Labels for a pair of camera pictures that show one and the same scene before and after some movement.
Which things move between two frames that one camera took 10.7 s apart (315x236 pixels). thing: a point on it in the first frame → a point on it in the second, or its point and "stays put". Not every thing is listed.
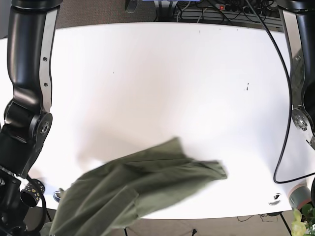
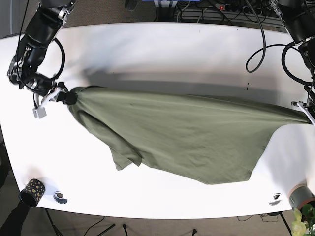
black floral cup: x=32 y=193 stays put
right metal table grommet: x=276 y=199 stays put
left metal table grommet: x=56 y=196 stays put
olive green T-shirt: x=107 y=199 → x=203 y=136
